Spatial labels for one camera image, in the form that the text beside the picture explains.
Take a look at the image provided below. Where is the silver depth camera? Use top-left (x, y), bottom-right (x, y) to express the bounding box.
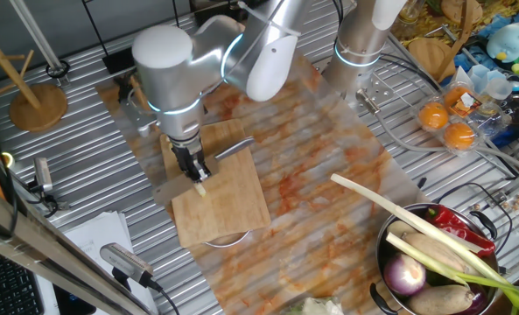
top-left (99, 241), bottom-right (155, 286)
top-left (32, 156), bottom-right (54, 193)

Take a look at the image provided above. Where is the clear plastic fruit container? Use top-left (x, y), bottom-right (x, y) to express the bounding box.
top-left (414, 80), bottom-right (512, 155)

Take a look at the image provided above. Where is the light blue plush toy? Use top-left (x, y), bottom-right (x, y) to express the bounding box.
top-left (485, 23), bottom-right (519, 64)

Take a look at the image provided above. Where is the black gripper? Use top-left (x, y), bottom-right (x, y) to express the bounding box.
top-left (170, 138), bottom-right (211, 183)

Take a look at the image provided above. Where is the long green scallion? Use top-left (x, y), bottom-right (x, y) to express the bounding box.
top-left (384, 231), bottom-right (519, 307)
top-left (330, 173), bottom-right (519, 315)

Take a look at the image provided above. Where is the purple eggplant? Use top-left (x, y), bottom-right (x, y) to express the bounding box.
top-left (449, 283), bottom-right (490, 315)

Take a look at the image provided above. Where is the steel cleaver knife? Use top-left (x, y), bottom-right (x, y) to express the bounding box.
top-left (152, 136), bottom-right (256, 207)

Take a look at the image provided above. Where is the white paper stack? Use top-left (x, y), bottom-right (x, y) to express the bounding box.
top-left (35, 210), bottom-right (159, 315)

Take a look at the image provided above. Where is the pale potato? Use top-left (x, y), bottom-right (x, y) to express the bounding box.
top-left (387, 220), bottom-right (417, 238)

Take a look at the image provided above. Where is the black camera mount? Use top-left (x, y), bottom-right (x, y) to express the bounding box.
top-left (22, 177), bottom-right (71, 216)

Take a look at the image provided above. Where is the black smartphone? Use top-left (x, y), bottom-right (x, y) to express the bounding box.
top-left (52, 283), bottom-right (98, 315)

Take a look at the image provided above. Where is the marble pattern table mat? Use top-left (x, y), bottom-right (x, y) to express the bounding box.
top-left (95, 25), bottom-right (422, 315)

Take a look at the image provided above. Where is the purple onion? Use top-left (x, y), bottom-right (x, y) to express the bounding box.
top-left (382, 252), bottom-right (427, 298)

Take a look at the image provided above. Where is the aluminium frame beam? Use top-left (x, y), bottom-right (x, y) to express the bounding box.
top-left (0, 178), bottom-right (155, 315)

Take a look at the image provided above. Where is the clear glass jar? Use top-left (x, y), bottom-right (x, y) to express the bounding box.
top-left (397, 0), bottom-right (422, 24)

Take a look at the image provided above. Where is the pale green cabbage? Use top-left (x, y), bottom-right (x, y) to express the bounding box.
top-left (284, 296), bottom-right (346, 315)

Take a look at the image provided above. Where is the wooden cutting board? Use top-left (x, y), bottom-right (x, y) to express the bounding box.
top-left (159, 118), bottom-right (272, 249)

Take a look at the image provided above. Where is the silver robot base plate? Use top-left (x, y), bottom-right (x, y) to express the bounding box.
top-left (350, 72), bottom-right (396, 110)

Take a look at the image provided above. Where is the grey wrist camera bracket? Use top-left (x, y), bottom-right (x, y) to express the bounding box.
top-left (118, 87), bottom-right (160, 137)

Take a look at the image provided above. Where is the black gripper cable with clip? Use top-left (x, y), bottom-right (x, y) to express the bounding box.
top-left (114, 73), bottom-right (134, 105)

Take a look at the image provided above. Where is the brown sweet potato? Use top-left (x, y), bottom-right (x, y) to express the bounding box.
top-left (407, 282), bottom-right (474, 315)
top-left (402, 231), bottom-right (477, 276)

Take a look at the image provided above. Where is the yellow dried pasta bag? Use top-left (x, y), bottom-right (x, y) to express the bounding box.
top-left (411, 0), bottom-right (519, 39)

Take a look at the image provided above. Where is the silver tripod pole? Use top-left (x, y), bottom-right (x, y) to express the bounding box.
top-left (8, 0), bottom-right (72, 87)

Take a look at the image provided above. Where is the orange fruit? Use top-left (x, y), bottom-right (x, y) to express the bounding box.
top-left (442, 122), bottom-right (477, 151)
top-left (417, 101), bottom-right (450, 131)
top-left (443, 86), bottom-right (474, 116)

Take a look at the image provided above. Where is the white plastic cup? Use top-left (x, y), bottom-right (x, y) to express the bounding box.
top-left (467, 64), bottom-right (492, 94)
top-left (485, 77), bottom-right (515, 102)

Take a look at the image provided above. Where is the red pepper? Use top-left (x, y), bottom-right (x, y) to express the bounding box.
top-left (424, 204), bottom-right (497, 258)

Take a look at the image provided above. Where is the grey hose with metal connector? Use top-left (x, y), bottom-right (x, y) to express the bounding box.
top-left (355, 88), bottom-right (519, 176)

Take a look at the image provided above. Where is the wooden mug tree stand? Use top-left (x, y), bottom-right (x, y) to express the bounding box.
top-left (406, 0), bottom-right (477, 83)
top-left (0, 0), bottom-right (69, 133)

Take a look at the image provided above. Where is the black keyboard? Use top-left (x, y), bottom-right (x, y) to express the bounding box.
top-left (0, 243), bottom-right (46, 315)

